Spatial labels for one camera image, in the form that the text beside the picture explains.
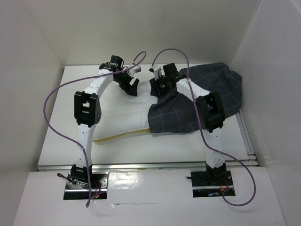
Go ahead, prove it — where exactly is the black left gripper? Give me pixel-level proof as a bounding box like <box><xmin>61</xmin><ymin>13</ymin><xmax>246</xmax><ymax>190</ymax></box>
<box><xmin>114</xmin><ymin>69</ymin><xmax>139</xmax><ymax>97</ymax></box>

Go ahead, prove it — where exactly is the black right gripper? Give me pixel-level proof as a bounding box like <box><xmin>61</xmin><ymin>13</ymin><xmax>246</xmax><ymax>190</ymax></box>
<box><xmin>150</xmin><ymin>74</ymin><xmax>170</xmax><ymax>97</ymax></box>

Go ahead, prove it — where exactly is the white pillow with yellow edge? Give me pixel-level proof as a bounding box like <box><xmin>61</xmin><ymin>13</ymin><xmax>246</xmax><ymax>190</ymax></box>
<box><xmin>93</xmin><ymin>81</ymin><xmax>158</xmax><ymax>141</ymax></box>

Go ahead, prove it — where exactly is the dark grey checked pillowcase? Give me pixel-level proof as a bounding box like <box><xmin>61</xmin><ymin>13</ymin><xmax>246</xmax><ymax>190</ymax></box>
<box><xmin>148</xmin><ymin>63</ymin><xmax>242</xmax><ymax>133</ymax></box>

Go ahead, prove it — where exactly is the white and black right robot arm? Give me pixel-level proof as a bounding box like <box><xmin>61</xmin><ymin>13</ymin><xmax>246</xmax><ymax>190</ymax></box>
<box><xmin>148</xmin><ymin>63</ymin><xmax>226</xmax><ymax>185</ymax></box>

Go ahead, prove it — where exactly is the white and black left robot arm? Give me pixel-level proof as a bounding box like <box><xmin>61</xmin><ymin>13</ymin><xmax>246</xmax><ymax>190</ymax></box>
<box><xmin>71</xmin><ymin>55</ymin><xmax>141</xmax><ymax>188</ymax></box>

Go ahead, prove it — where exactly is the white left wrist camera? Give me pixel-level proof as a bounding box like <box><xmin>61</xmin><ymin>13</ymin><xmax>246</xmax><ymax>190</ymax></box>
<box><xmin>128</xmin><ymin>65</ymin><xmax>142</xmax><ymax>77</ymax></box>

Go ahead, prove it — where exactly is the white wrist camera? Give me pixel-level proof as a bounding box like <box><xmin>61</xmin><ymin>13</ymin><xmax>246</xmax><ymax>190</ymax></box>
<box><xmin>149</xmin><ymin>65</ymin><xmax>164</xmax><ymax>80</ymax></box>
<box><xmin>128</xmin><ymin>65</ymin><xmax>142</xmax><ymax>77</ymax></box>

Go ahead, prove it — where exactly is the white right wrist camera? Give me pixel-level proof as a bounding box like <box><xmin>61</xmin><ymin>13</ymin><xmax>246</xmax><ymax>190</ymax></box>
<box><xmin>149</xmin><ymin>65</ymin><xmax>164</xmax><ymax>80</ymax></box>

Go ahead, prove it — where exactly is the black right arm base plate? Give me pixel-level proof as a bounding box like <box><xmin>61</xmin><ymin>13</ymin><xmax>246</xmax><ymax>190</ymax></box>
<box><xmin>186</xmin><ymin>170</ymin><xmax>236</xmax><ymax>198</ymax></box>

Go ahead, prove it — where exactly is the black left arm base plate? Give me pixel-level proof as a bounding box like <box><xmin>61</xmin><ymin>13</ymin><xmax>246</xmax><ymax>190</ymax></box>
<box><xmin>57</xmin><ymin>173</ymin><xmax>109</xmax><ymax>200</ymax></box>

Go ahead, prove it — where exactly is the aluminium frame rail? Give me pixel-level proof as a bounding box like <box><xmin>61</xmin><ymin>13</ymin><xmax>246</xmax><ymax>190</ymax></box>
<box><xmin>37</xmin><ymin>112</ymin><xmax>258</xmax><ymax>171</ymax></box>

